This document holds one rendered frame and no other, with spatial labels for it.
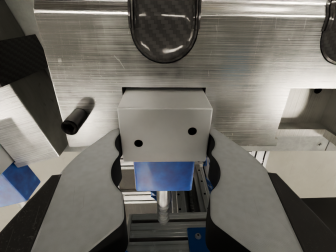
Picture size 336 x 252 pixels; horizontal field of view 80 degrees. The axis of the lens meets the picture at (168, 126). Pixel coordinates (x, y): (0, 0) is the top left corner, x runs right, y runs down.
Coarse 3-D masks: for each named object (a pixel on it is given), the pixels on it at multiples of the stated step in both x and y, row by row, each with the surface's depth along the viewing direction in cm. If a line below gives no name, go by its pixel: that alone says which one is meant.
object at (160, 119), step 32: (128, 96) 12; (160, 96) 12; (192, 96) 12; (128, 128) 11; (160, 128) 11; (192, 128) 12; (128, 160) 12; (160, 160) 12; (192, 160) 12; (160, 192) 17
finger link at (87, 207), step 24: (96, 144) 10; (120, 144) 12; (72, 168) 9; (96, 168) 9; (120, 168) 10; (72, 192) 8; (96, 192) 8; (120, 192) 8; (48, 216) 7; (72, 216) 7; (96, 216) 7; (120, 216) 7; (48, 240) 6; (72, 240) 6; (96, 240) 6; (120, 240) 7
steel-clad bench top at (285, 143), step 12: (12, 0) 18; (24, 0) 18; (12, 12) 18; (24, 12) 18; (24, 24) 19; (36, 24) 19; (48, 72) 21; (276, 144) 26; (288, 144) 26; (300, 144) 26; (312, 144) 26; (324, 144) 26
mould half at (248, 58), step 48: (48, 0) 11; (96, 0) 11; (240, 0) 11; (288, 0) 11; (48, 48) 11; (96, 48) 12; (192, 48) 12; (240, 48) 12; (288, 48) 12; (96, 96) 13; (240, 96) 13; (240, 144) 15
